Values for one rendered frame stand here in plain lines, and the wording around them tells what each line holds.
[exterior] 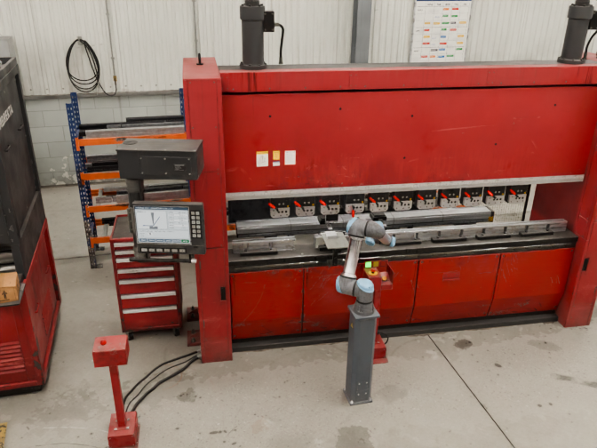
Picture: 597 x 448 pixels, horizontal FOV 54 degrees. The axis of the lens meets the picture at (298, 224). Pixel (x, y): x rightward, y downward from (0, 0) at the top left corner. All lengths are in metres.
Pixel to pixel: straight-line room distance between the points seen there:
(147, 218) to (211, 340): 1.39
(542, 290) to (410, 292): 1.24
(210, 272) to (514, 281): 2.64
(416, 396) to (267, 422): 1.16
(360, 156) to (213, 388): 2.11
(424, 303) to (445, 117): 1.60
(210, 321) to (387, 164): 1.86
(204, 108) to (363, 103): 1.18
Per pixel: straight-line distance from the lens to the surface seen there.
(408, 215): 5.20
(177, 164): 3.72
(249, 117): 4.29
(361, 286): 4.04
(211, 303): 4.65
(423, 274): 5.04
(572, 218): 5.63
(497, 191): 5.10
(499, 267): 5.32
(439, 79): 4.56
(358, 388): 4.50
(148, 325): 5.20
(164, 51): 8.38
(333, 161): 4.49
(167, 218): 3.85
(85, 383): 4.99
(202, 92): 4.01
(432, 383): 4.88
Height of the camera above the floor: 3.07
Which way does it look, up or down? 25 degrees down
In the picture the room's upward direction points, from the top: 1 degrees clockwise
